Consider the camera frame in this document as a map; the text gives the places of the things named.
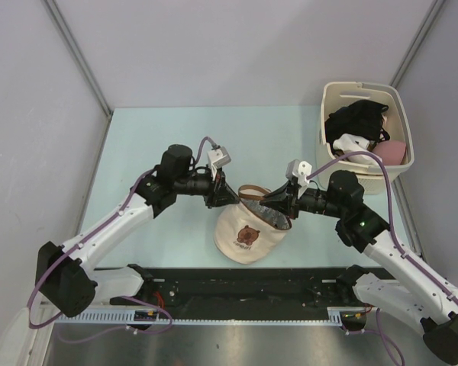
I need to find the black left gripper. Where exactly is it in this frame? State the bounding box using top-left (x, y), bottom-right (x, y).
top-left (174, 164), bottom-right (239, 209)

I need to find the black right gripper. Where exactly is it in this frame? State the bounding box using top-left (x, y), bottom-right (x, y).
top-left (260, 179), bottom-right (344, 220)

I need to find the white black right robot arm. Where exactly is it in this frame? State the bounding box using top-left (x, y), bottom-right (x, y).
top-left (261, 170), bottom-right (458, 365)

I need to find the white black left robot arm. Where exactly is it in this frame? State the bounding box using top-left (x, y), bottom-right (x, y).
top-left (33, 143), bottom-right (239, 317)

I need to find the pink bra cup in basket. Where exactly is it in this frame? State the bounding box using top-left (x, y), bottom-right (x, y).
top-left (372, 140), bottom-right (406, 166)

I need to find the white garment in basket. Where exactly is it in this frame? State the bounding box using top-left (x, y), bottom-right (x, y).
top-left (332, 133), bottom-right (382, 166)

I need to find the black garment in basket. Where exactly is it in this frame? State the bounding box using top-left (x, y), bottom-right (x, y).
top-left (324, 100), bottom-right (390, 146)

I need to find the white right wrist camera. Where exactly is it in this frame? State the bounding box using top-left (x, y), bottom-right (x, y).
top-left (285, 159), bottom-right (312, 188)

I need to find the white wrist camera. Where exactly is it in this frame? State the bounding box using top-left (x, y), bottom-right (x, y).
top-left (285, 159), bottom-right (312, 188)
top-left (207, 146), bottom-right (231, 181)

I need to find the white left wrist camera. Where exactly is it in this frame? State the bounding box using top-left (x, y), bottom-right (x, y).
top-left (207, 146), bottom-right (231, 181)

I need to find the grey slotted cable duct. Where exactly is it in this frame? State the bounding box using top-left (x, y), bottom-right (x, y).
top-left (57, 307), bottom-right (365, 326)

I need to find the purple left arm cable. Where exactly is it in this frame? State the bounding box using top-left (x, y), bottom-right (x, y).
top-left (27, 136), bottom-right (218, 342)

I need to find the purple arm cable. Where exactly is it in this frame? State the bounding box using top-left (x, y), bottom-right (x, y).
top-left (27, 136), bottom-right (218, 342)
top-left (307, 150), bottom-right (458, 365)

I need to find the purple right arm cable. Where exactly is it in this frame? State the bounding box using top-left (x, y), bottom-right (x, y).
top-left (307, 150), bottom-right (458, 365)

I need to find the aluminium frame post right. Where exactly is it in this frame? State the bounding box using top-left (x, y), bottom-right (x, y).
top-left (389, 0), bottom-right (449, 88)

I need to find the aluminium frame post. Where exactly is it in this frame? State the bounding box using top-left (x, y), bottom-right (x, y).
top-left (389, 0), bottom-right (449, 88)
top-left (41, 0), bottom-right (113, 120)

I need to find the aluminium frame post left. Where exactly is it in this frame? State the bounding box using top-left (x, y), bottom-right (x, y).
top-left (41, 0), bottom-right (113, 120)

